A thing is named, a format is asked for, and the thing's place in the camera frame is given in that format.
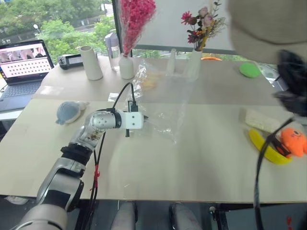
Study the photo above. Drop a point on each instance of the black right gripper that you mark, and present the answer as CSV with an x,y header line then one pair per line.
x,y
287,103

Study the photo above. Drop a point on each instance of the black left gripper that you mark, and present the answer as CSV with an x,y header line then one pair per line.
x,y
127,133

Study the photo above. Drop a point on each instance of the clear plastic bag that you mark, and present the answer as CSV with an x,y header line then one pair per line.
x,y
168,105

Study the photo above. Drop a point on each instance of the blue and white plush toy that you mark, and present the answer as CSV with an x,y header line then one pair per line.
x,y
67,112

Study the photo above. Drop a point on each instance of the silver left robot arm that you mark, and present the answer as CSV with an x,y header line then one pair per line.
x,y
72,153

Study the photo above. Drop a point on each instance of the large yellow snack wrapper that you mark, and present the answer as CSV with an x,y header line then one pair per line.
x,y
149,84

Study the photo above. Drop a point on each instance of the small clear plastic sachet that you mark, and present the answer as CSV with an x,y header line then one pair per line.
x,y
113,97

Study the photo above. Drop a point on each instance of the green oval sponge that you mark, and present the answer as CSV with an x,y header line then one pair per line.
x,y
249,70

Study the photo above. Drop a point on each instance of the small white round vase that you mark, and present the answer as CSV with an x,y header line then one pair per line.
x,y
126,67

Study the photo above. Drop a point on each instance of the white sponge block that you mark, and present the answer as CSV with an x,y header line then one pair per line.
x,y
260,119

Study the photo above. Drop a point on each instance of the slim white bottle vase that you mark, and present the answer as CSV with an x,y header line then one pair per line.
x,y
171,62

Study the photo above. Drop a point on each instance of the orange octopus plush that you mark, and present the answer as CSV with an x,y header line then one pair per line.
x,y
296,141

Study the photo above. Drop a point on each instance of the tall white ribbed vase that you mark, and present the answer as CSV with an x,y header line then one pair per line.
x,y
193,65

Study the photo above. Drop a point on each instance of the clear glass bottle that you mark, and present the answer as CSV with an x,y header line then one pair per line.
x,y
113,52

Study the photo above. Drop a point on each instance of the white cylinder vase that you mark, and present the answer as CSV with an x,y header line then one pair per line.
x,y
90,63

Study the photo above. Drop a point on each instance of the yellow banana plush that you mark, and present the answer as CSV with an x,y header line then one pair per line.
x,y
257,141

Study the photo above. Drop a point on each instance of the orange object behind table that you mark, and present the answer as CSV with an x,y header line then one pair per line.
x,y
211,58

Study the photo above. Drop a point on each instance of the white roller blind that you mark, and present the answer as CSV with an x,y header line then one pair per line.
x,y
172,28

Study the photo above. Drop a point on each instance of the black desk display device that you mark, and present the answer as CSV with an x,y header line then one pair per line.
x,y
70,61

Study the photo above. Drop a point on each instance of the pink dried flower bunch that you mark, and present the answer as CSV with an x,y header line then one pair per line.
x,y
136,19

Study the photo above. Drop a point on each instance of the mixed dried flower bouquet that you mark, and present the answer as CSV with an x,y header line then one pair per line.
x,y
204,24

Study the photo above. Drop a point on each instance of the open grey laptop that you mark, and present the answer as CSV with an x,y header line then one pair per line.
x,y
24,72

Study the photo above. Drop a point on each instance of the white shoe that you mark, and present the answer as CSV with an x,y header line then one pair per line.
x,y
15,200

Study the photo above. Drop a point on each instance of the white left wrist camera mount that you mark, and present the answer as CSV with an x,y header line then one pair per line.
x,y
134,120

